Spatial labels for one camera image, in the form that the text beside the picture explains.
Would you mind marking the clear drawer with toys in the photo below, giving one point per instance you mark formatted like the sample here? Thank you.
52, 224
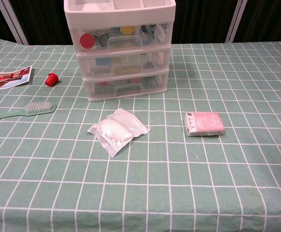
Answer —
162, 36

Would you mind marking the clear drawer with red items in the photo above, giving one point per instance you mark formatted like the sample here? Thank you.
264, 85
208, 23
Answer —
154, 83

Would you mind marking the clear bag with white rolls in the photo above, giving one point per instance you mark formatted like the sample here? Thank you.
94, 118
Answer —
117, 130

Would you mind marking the green checked tablecloth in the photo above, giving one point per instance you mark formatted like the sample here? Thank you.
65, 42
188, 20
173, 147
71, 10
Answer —
140, 181

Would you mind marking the pink tissue pack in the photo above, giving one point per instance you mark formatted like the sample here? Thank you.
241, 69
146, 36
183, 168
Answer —
206, 122

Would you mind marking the black white clip toy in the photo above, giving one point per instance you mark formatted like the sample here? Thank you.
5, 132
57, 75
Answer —
148, 32

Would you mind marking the yellow round lid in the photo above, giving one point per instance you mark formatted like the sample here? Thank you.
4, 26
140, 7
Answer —
126, 30

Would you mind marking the teal plastic piece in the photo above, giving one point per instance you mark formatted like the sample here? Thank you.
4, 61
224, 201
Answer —
115, 30

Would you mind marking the red plastic cup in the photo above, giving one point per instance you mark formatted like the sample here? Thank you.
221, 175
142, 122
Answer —
86, 41

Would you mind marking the small red plastic cap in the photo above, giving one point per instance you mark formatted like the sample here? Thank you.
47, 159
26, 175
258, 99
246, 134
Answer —
50, 79

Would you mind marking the green brush with white bristles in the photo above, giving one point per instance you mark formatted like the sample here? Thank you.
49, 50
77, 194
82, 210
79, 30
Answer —
37, 108

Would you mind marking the red picture postcard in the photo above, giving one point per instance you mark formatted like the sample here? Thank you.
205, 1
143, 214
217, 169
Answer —
8, 78

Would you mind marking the white plastic drawer cabinet frame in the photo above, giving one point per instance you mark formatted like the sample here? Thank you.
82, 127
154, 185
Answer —
121, 14

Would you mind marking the white frame post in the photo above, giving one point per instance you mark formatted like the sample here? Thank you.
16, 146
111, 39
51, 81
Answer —
12, 23
234, 21

